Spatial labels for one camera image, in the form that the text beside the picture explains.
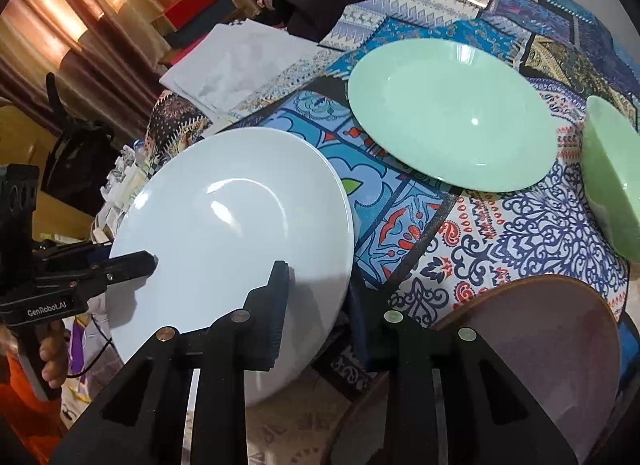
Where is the patchwork patterned blanket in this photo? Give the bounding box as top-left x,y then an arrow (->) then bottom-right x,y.
145,0 -> 640,465

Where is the brown striped curtain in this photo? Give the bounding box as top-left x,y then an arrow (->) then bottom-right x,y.
0,0 -> 242,146

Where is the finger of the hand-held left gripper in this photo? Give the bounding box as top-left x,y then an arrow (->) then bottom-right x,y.
37,250 -> 157,296
32,240 -> 110,269

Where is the patterned plastic bag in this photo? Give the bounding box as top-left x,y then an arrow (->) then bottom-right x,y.
59,314 -> 127,408

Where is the red box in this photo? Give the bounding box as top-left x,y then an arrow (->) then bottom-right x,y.
164,0 -> 237,32

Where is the person's left hand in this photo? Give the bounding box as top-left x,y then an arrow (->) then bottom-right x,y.
39,320 -> 68,390

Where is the pile of small white boxes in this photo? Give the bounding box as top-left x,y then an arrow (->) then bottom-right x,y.
89,142 -> 152,247

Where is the pink bowl with brown rim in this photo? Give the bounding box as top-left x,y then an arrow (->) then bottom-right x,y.
322,274 -> 627,465

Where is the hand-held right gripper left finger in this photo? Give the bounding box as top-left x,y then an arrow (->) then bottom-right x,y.
50,261 -> 290,465

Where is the white cloth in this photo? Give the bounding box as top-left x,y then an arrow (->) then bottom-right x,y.
159,22 -> 322,122

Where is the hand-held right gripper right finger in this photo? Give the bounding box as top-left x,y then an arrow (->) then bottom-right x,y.
349,285 -> 581,465

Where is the green plate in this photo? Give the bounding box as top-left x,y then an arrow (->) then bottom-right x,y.
347,38 -> 559,194

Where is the person's left forearm orange sleeve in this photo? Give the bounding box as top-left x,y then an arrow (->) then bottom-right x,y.
0,345 -> 67,465

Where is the green bowl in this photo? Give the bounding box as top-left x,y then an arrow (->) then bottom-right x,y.
582,95 -> 640,264

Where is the black bag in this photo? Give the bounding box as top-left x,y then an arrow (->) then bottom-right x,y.
46,72 -> 119,216

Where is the white plate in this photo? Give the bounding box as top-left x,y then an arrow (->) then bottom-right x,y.
107,127 -> 359,407

